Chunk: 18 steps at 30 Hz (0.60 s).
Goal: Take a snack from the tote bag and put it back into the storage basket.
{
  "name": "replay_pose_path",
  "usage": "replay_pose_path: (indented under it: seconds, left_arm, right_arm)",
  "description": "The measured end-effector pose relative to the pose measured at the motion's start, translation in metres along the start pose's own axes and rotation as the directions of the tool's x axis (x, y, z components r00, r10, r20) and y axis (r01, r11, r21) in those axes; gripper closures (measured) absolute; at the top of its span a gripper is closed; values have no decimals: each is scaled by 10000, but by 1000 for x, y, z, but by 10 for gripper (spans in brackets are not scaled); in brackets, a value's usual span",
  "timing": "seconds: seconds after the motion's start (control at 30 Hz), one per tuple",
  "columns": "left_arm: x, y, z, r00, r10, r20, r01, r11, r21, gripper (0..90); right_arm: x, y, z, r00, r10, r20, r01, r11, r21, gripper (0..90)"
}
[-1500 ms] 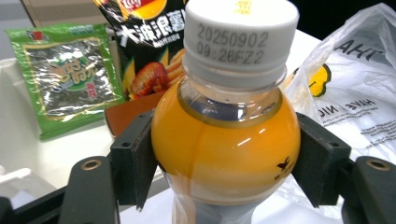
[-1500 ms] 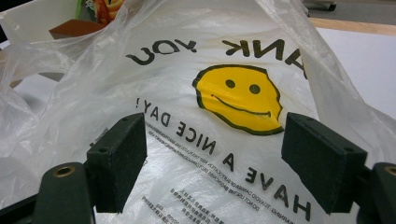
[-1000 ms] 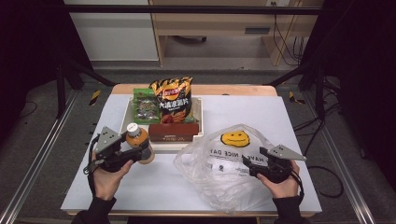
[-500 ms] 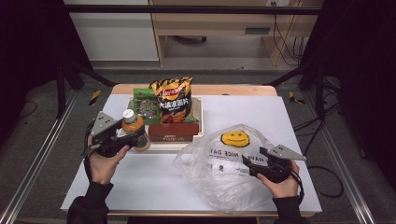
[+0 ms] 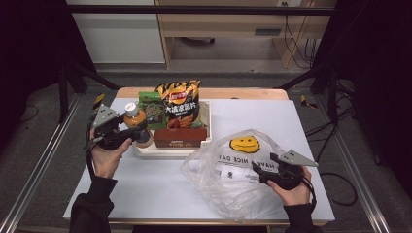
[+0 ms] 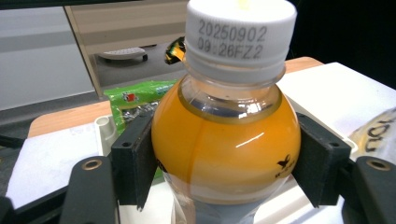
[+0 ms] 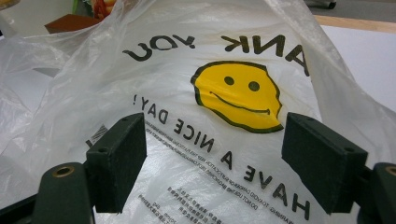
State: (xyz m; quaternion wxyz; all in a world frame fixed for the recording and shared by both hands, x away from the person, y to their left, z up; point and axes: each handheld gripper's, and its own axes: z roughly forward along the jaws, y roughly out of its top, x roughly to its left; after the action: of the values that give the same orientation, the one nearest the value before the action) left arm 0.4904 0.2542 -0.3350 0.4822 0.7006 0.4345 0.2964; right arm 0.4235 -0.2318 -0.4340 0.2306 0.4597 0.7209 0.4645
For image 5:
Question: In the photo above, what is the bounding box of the person's left hand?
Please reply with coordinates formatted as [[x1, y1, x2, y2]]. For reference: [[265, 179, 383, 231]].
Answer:
[[89, 127, 133, 180]]

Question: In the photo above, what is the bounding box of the green snack packet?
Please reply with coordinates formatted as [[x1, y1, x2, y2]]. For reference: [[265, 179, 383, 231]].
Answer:
[[138, 90, 168, 131]]

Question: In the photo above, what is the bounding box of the yellow black chips bag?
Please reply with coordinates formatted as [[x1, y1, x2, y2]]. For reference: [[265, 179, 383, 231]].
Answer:
[[154, 80, 204, 129]]

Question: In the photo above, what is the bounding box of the black floor cable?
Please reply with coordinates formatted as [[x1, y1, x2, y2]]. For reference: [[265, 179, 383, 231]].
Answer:
[[305, 105, 357, 157]]

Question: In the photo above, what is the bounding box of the black desk cable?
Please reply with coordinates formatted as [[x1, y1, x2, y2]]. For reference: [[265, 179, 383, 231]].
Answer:
[[282, 1, 320, 70]]

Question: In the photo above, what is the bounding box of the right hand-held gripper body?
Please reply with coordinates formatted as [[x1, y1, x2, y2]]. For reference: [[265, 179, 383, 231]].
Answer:
[[258, 150, 320, 191]]

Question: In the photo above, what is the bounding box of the right hand-held gripper cable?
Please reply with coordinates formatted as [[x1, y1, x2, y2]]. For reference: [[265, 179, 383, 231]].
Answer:
[[302, 172, 360, 208]]

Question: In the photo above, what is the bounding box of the brown cardboard box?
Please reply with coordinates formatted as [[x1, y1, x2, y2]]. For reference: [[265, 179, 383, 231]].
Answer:
[[154, 126, 209, 150]]

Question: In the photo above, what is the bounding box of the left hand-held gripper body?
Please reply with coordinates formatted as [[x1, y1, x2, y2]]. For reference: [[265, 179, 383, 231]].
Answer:
[[86, 103, 134, 151]]

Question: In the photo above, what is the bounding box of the clear plastic bag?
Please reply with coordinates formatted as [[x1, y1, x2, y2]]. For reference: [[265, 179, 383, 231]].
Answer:
[[180, 128, 293, 221]]

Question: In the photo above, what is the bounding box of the white plastic tray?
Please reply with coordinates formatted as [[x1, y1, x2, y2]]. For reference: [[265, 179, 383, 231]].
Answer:
[[130, 100, 214, 158]]

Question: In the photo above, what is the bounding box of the black metal stand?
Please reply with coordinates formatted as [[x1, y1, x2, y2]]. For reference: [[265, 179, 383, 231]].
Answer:
[[278, 62, 342, 126], [57, 61, 121, 124]]

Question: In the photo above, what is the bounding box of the person's right hand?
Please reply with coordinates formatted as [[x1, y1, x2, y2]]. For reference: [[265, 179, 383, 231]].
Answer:
[[266, 166, 314, 208]]

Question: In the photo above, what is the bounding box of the orange drink bottle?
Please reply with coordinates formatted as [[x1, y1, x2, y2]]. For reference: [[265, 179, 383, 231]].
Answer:
[[123, 102, 155, 150]]

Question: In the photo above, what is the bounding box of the dark curtain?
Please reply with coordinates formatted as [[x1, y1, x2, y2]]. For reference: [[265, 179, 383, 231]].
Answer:
[[310, 0, 412, 195], [0, 0, 96, 153]]

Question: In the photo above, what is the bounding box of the yellow black tape piece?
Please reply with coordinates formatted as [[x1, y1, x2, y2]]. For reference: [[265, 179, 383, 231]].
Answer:
[[91, 92, 107, 111], [299, 94, 319, 111]]

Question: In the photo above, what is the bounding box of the aluminium frame rail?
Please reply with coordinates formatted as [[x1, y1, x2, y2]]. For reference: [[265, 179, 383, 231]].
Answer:
[[314, 93, 392, 233], [0, 92, 83, 233]]

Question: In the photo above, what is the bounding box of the white cabinet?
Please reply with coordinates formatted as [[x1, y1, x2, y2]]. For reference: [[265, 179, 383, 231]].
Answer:
[[66, 0, 166, 64]]

